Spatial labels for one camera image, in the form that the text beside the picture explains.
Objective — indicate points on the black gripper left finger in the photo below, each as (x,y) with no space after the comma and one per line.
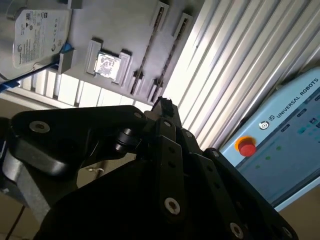
(75,130)

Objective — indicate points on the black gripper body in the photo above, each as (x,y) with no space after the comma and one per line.
(112,212)

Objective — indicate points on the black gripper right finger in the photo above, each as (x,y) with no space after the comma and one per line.
(212,175)

